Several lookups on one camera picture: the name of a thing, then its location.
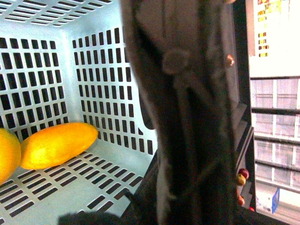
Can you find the yellow lemon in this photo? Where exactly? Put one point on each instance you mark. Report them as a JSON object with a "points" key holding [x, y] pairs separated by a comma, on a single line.
{"points": [[10, 154]]}

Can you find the brown basket handle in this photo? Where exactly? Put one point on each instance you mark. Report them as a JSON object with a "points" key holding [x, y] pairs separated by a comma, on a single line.
{"points": [[177, 50]]}

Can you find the yellow mango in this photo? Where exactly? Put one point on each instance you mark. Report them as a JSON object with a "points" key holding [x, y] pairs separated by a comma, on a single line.
{"points": [[55, 145]]}

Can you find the black display shelf frame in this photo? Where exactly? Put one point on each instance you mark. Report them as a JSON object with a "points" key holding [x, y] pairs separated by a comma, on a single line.
{"points": [[238, 68]]}

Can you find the light blue plastic basket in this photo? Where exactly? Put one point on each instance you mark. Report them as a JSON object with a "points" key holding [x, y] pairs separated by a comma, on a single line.
{"points": [[66, 61]]}

